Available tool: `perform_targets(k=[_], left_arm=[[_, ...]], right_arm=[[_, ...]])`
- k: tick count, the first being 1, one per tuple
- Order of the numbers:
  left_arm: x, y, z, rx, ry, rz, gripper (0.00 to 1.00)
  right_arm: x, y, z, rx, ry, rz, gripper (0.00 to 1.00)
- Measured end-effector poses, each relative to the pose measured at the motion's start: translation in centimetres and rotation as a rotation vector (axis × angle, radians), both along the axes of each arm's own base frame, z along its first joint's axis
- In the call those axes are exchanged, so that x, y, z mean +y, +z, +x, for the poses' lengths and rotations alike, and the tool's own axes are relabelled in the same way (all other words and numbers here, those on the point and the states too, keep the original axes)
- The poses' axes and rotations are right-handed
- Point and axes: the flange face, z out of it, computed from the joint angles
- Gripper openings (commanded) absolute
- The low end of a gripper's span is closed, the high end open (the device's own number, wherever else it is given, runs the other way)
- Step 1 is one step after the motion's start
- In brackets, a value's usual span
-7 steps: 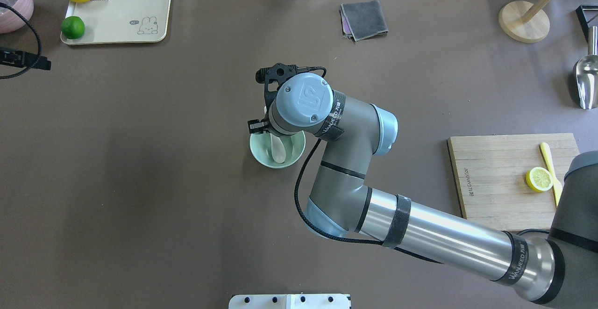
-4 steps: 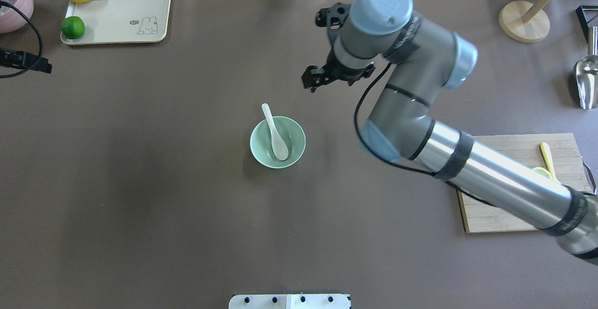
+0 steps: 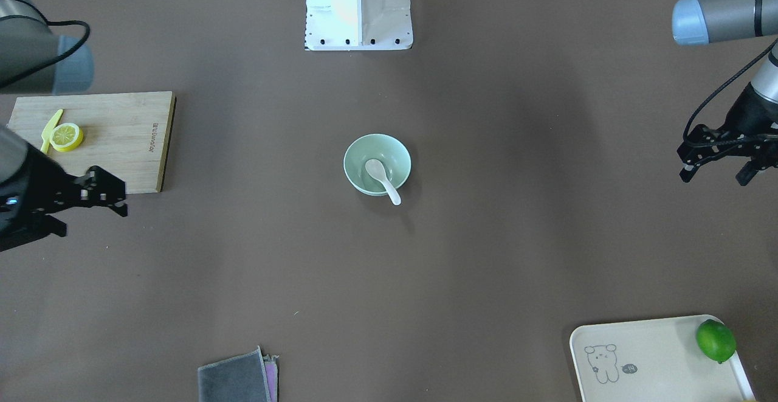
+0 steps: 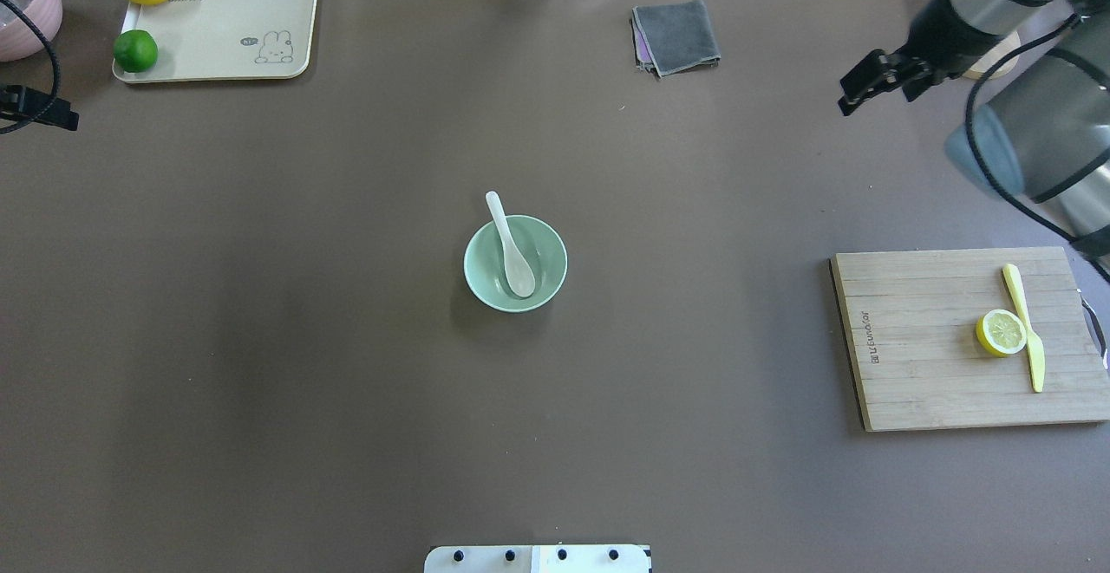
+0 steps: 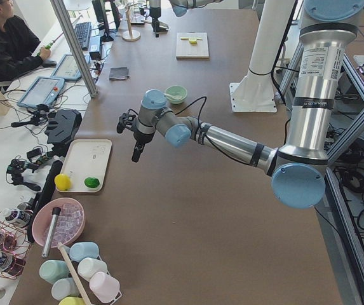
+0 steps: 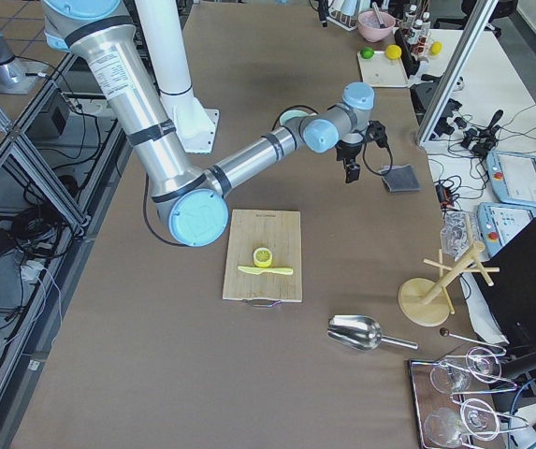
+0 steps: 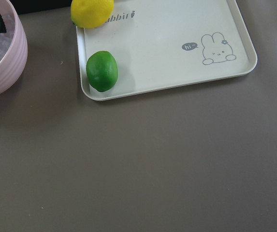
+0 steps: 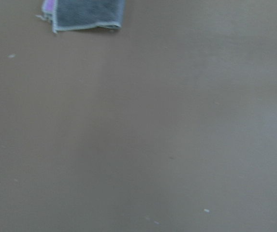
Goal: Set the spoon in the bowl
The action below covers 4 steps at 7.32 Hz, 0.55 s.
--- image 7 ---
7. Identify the pink bowl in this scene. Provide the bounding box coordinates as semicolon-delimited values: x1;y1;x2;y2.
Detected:
0;0;28;94

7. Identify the green lime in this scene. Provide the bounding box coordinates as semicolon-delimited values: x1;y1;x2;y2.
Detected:
86;51;118;92

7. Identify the cream plastic tray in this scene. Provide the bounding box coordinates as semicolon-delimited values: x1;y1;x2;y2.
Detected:
76;0;257;101

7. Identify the yellow lemon on tray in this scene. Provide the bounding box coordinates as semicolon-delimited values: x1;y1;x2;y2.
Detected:
70;0;114;29

